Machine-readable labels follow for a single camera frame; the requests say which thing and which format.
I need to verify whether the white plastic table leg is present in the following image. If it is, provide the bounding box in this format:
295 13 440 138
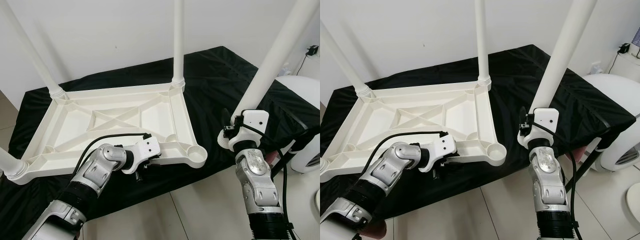
320 22 373 97
240 0 321 118
171 0 187 91
473 0 492 88
0 0 67 98
0 147 30 181
529 0 598 113

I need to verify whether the white dome appliance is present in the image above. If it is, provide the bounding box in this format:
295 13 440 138
275 75 321 173
582 74 640 172

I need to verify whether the white square cabinet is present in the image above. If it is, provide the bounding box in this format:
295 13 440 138
612 50 640 76

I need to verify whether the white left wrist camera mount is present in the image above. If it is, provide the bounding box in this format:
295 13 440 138
419 134 458 173
122 136 162 175

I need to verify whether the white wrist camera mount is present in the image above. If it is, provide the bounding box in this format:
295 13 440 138
517 107 559 148
227 110 270 151
122 136 162 175
419 134 458 173

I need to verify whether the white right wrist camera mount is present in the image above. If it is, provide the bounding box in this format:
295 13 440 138
517 107 559 148
227 110 270 151

